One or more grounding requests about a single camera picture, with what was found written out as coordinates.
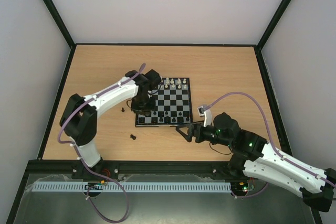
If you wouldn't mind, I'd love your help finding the right circuit board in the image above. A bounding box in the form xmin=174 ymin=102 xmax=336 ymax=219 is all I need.
xmin=230 ymin=179 xmax=256 ymax=193

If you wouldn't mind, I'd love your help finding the circuit board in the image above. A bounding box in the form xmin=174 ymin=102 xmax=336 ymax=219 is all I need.
xmin=230 ymin=179 xmax=256 ymax=193
xmin=84 ymin=180 xmax=108 ymax=191

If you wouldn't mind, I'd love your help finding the black frame post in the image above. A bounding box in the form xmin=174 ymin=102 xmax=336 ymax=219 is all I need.
xmin=27 ymin=0 xmax=76 ymax=49
xmin=257 ymin=0 xmax=309 ymax=49

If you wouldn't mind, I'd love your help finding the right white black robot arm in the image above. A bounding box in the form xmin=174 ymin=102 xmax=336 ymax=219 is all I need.
xmin=176 ymin=113 xmax=335 ymax=212

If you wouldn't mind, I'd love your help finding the left black frame post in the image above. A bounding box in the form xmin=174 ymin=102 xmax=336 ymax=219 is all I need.
xmin=27 ymin=0 xmax=76 ymax=49

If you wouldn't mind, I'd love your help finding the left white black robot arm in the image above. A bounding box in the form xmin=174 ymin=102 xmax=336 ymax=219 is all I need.
xmin=57 ymin=69 xmax=162 ymax=168

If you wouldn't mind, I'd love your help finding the left circuit board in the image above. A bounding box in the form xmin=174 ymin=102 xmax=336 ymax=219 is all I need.
xmin=84 ymin=180 xmax=108 ymax=191

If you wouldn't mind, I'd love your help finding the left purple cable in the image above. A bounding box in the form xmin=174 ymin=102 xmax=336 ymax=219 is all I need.
xmin=57 ymin=62 xmax=146 ymax=222

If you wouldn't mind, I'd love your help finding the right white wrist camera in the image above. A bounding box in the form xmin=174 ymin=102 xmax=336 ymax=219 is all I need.
xmin=197 ymin=105 xmax=213 ymax=127

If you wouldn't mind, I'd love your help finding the right black frame post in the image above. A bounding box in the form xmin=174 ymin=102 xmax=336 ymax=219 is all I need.
xmin=257 ymin=0 xmax=309 ymax=49

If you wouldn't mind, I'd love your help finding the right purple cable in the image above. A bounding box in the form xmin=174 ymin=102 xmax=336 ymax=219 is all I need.
xmin=207 ymin=92 xmax=336 ymax=200

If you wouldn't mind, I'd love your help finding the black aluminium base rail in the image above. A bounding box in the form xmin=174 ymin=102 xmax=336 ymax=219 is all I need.
xmin=25 ymin=160 xmax=248 ymax=181

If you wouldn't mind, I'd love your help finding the black and silver chessboard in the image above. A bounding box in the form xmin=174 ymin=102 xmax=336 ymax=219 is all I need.
xmin=135 ymin=77 xmax=193 ymax=127

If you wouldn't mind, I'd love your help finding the purple cable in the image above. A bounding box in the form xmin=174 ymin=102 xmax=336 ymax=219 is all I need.
xmin=207 ymin=92 xmax=336 ymax=200
xmin=57 ymin=62 xmax=146 ymax=222

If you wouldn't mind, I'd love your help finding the light blue slotted cable duct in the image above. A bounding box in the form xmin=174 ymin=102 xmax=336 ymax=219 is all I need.
xmin=31 ymin=182 xmax=232 ymax=193

